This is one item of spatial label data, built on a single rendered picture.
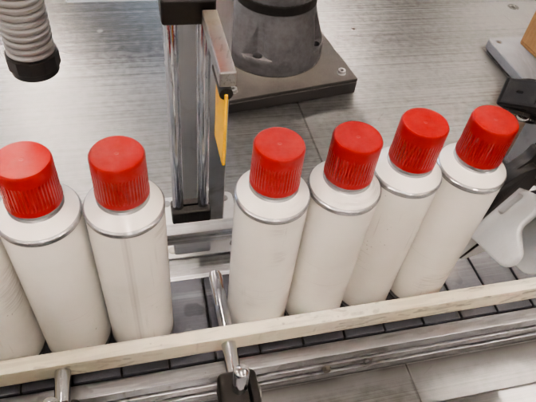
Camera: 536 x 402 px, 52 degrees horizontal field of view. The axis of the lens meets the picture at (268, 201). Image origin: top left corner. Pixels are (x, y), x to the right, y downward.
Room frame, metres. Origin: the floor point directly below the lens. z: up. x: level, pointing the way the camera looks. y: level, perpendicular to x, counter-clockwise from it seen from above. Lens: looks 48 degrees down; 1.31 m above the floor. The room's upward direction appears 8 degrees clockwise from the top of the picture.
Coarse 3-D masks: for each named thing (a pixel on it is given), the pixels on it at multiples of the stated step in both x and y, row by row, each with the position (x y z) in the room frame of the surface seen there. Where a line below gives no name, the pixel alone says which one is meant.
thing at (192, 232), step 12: (168, 228) 0.27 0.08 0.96; (180, 228) 0.27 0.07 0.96; (192, 228) 0.27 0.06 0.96; (204, 228) 0.28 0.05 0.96; (216, 228) 0.28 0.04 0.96; (228, 228) 0.28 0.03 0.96; (168, 240) 0.26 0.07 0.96; (180, 240) 0.27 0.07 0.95; (192, 240) 0.27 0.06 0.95; (204, 240) 0.27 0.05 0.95
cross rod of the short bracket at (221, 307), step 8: (216, 272) 0.27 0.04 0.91; (216, 280) 0.26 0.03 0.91; (216, 288) 0.25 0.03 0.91; (224, 288) 0.26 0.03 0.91; (216, 296) 0.25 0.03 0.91; (224, 296) 0.25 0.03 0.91; (216, 304) 0.24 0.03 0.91; (224, 304) 0.24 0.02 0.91; (216, 312) 0.23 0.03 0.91; (224, 312) 0.23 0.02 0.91; (216, 320) 0.23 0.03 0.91; (224, 320) 0.22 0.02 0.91; (224, 344) 0.20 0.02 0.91; (232, 344) 0.21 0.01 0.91; (224, 352) 0.20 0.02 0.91; (232, 352) 0.20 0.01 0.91; (224, 360) 0.19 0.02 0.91; (232, 360) 0.19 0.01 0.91; (232, 368) 0.18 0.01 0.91
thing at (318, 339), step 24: (456, 264) 0.34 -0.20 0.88; (480, 264) 0.34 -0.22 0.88; (192, 288) 0.27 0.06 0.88; (456, 288) 0.31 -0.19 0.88; (192, 312) 0.25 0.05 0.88; (456, 312) 0.28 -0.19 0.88; (480, 312) 0.29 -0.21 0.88; (504, 312) 0.30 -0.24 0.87; (312, 336) 0.24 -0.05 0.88; (336, 336) 0.24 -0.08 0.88; (360, 336) 0.25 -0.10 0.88; (168, 360) 0.20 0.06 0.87; (192, 360) 0.20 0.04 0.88; (216, 360) 0.21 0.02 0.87; (24, 384) 0.16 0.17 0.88; (48, 384) 0.16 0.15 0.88; (72, 384) 0.17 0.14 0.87
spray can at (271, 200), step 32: (288, 128) 0.27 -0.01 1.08; (256, 160) 0.24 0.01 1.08; (288, 160) 0.24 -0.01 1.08; (256, 192) 0.24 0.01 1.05; (288, 192) 0.24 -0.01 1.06; (256, 224) 0.23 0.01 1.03; (288, 224) 0.23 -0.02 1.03; (256, 256) 0.23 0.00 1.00; (288, 256) 0.24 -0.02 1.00; (256, 288) 0.23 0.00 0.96; (288, 288) 0.24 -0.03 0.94; (256, 320) 0.23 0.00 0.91
